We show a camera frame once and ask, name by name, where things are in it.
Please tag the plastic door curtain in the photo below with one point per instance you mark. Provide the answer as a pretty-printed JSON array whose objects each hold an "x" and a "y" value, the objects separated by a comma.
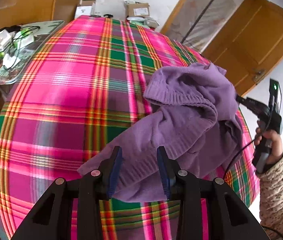
[{"x": 199, "y": 21}]

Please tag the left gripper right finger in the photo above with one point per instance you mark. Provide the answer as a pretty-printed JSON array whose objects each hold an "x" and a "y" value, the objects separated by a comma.
[{"x": 208, "y": 209}]

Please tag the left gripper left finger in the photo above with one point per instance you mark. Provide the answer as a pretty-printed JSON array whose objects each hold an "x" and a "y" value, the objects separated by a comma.
[{"x": 50, "y": 217}]

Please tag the cluttered side table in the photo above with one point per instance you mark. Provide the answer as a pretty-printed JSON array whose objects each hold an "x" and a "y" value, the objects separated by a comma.
[{"x": 24, "y": 46}]

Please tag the wooden door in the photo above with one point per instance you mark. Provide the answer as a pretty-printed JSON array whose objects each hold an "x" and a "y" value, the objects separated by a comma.
[{"x": 250, "y": 44}]

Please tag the floral sleeve right forearm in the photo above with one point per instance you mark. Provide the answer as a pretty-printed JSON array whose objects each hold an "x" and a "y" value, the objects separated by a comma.
[{"x": 271, "y": 199}]

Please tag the pink plaid bed sheet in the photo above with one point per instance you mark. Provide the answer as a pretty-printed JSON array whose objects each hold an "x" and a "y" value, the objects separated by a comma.
[{"x": 81, "y": 90}]

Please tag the wooden wardrobe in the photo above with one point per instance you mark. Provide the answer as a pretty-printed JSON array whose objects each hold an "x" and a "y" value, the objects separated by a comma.
[{"x": 21, "y": 12}]

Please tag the purple fleece garment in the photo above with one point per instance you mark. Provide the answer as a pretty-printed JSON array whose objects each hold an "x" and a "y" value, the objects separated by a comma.
[{"x": 194, "y": 119}]

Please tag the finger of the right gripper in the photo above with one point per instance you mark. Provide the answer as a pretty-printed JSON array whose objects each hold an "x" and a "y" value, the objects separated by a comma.
[{"x": 253, "y": 105}]

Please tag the person right hand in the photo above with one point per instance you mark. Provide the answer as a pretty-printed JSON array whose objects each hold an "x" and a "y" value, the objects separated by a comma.
[{"x": 276, "y": 143}]

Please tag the white small box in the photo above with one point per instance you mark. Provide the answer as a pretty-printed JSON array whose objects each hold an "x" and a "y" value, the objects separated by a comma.
[{"x": 85, "y": 8}]

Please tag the brown cardboard box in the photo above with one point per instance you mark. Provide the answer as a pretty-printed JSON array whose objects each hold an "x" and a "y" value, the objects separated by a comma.
[{"x": 137, "y": 9}]

